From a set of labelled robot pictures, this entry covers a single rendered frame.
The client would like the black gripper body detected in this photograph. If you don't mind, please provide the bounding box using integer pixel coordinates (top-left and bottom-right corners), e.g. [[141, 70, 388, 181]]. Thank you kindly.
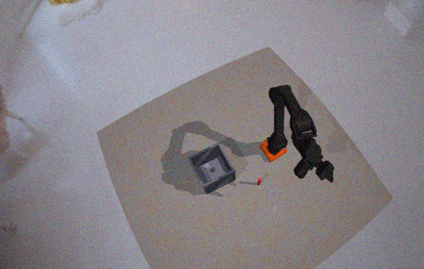
[[302, 155, 334, 180]]

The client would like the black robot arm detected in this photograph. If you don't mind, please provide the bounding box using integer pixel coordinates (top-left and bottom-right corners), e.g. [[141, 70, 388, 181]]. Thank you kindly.
[[266, 85, 322, 179]]

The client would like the white square plate with hole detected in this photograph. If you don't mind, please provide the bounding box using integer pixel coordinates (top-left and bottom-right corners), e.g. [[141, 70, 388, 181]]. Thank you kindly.
[[200, 159, 225, 182]]

